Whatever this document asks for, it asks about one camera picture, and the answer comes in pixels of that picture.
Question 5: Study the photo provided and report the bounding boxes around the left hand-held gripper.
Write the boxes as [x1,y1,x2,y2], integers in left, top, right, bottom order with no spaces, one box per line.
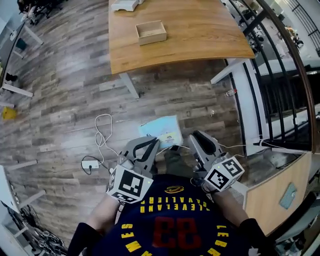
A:
[106,136,161,205]

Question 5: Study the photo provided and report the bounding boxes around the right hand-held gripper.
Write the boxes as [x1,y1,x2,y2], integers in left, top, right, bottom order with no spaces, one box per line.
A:
[188,129,246,194]

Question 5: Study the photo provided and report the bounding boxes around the light blue packet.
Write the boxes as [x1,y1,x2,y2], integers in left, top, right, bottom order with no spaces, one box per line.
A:
[138,114,185,150]

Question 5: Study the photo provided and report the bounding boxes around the wooden box container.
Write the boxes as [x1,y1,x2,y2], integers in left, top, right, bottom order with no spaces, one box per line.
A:
[135,20,168,47]

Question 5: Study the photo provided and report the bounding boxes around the person's left forearm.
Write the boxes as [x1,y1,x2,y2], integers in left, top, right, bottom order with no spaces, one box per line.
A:
[85,192,121,236]

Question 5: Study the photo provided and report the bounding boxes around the person's right forearm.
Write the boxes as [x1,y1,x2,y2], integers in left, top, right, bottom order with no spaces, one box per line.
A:
[211,190,251,229]

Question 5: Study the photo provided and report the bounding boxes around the person's green trouser leg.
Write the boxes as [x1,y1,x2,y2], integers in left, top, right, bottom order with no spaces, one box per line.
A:
[163,149,194,179]

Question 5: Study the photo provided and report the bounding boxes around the white power adapter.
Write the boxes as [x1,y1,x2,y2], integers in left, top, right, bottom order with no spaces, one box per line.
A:
[81,159,100,170]

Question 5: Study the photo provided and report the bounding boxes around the dark blue jersey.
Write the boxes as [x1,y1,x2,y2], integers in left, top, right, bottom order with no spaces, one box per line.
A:
[66,173,277,256]

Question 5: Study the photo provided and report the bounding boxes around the light wooden desk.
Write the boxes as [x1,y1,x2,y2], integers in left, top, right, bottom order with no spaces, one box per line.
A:
[243,151,313,237]

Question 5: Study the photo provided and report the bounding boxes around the black metal railing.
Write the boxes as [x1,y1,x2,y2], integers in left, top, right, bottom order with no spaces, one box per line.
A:
[226,0,320,155]

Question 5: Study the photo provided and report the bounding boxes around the wooden table with white legs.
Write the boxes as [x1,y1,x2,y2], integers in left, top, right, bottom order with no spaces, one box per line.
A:
[108,0,256,100]

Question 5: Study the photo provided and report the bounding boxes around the yellow object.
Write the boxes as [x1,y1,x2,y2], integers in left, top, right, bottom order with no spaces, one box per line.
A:
[1,106,18,121]

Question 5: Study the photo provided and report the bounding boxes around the white shelf unit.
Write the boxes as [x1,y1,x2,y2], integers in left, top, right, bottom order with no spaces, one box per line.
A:
[0,164,47,256]

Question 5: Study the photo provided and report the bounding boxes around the white plastic tray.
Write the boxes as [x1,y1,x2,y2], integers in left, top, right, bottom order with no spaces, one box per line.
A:
[111,0,146,12]

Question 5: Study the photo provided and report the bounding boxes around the white framed glass table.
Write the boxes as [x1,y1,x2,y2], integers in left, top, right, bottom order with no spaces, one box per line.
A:
[0,21,44,98]

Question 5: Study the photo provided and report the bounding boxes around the black office chairs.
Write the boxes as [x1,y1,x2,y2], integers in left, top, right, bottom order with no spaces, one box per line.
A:
[16,0,64,26]

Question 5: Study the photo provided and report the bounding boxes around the white cable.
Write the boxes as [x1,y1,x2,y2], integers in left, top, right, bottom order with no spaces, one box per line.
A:
[94,113,120,164]

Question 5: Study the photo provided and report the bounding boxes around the black cable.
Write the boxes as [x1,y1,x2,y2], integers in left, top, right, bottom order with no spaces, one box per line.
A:
[81,155,110,176]

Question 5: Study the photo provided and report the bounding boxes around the pile of tangled cables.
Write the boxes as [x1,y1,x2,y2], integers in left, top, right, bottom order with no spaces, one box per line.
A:
[6,204,69,256]

